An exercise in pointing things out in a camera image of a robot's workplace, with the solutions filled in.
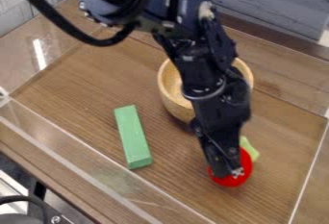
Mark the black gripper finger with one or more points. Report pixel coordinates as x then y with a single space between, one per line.
220 147

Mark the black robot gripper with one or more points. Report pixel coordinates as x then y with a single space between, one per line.
212 83

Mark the red plush strawberry toy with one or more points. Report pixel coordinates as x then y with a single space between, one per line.
249 157

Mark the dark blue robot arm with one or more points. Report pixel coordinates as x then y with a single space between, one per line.
186 28

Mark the light wooden bowl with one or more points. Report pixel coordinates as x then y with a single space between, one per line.
178 107

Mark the green rectangular block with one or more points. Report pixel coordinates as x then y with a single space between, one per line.
132 137

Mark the blue grey sofa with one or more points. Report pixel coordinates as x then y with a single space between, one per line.
302 17

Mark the clear acrylic front wall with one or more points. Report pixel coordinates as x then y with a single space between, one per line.
109 193

